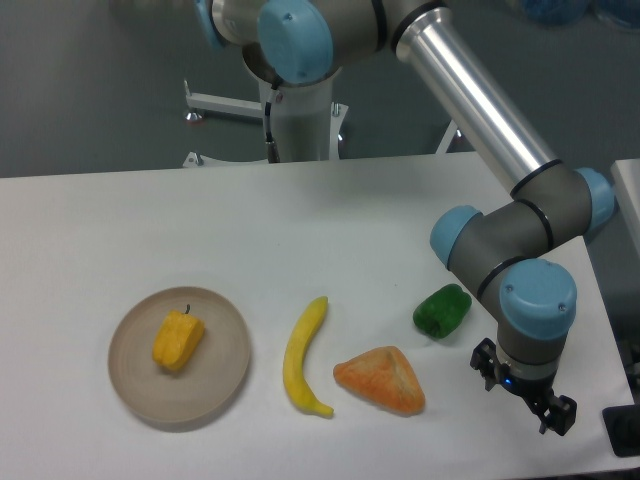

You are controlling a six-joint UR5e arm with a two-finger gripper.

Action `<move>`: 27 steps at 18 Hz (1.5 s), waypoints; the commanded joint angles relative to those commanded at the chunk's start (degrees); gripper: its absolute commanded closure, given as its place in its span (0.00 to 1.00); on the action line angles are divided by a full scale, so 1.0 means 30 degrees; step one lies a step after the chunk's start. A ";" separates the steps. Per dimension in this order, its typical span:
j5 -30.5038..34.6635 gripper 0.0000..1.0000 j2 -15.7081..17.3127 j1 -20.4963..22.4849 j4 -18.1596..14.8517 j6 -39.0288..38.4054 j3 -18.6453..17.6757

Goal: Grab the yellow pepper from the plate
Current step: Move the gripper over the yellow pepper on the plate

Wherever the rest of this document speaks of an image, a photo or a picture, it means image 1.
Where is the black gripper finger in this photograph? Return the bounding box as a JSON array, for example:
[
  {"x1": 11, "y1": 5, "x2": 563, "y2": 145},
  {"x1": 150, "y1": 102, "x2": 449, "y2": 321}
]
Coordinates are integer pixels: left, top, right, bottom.
[
  {"x1": 470, "y1": 338, "x2": 508, "y2": 391},
  {"x1": 524, "y1": 389, "x2": 577, "y2": 435}
]

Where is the white side table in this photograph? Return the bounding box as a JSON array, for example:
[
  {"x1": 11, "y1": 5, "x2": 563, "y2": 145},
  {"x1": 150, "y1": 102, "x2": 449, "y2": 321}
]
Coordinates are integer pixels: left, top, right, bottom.
[{"x1": 578, "y1": 159, "x2": 639, "y2": 252}]

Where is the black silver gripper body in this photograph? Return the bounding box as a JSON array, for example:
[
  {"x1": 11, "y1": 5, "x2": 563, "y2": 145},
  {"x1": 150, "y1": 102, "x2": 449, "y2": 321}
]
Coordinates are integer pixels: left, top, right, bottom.
[{"x1": 493, "y1": 359, "x2": 556, "y2": 405}]

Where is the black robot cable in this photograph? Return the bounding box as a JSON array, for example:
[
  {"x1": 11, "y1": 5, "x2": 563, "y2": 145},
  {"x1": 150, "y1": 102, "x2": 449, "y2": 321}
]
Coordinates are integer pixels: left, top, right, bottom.
[{"x1": 263, "y1": 74, "x2": 284, "y2": 164}]

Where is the green toy bell pepper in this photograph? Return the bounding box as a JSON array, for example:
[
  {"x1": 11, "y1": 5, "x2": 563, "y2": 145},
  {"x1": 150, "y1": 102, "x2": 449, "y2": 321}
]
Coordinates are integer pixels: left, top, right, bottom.
[{"x1": 412, "y1": 284, "x2": 472, "y2": 339}]

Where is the beige round plate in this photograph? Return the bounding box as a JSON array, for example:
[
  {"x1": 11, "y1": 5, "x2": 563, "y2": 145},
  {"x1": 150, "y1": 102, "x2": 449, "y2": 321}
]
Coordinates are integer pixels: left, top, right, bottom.
[{"x1": 108, "y1": 287, "x2": 251, "y2": 431}]

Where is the yellow toy banana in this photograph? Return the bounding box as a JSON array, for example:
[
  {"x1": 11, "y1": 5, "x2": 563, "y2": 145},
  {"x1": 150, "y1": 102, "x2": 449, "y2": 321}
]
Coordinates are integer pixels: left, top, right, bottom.
[{"x1": 282, "y1": 296, "x2": 334, "y2": 418}]

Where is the yellow toy bell pepper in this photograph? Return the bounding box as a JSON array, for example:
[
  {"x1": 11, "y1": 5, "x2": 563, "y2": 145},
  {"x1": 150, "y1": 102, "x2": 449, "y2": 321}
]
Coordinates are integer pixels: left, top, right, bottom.
[{"x1": 152, "y1": 304, "x2": 205, "y2": 372}]

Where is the orange triangular toy bread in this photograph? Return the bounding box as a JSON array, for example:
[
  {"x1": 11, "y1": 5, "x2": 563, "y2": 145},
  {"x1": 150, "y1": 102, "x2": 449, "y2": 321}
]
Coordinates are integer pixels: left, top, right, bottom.
[{"x1": 333, "y1": 346, "x2": 426, "y2": 416}]

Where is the black device at table edge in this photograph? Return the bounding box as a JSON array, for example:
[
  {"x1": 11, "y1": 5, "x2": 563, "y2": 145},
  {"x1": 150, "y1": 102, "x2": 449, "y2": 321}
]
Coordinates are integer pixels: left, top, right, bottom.
[{"x1": 602, "y1": 404, "x2": 639, "y2": 458}]

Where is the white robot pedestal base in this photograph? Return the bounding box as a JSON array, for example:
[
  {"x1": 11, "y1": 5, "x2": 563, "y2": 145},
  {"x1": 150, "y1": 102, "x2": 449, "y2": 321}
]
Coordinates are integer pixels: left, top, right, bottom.
[{"x1": 184, "y1": 45, "x2": 472, "y2": 167}]

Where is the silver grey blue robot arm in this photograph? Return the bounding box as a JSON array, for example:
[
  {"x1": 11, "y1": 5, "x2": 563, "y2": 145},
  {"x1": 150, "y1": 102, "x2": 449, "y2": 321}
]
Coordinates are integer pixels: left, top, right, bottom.
[{"x1": 194, "y1": 1, "x2": 615, "y2": 435}]

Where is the blue bag in background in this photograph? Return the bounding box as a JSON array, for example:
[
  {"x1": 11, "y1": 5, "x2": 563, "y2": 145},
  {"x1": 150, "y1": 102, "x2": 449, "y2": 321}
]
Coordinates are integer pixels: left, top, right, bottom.
[{"x1": 512, "y1": 0, "x2": 639, "y2": 33}]

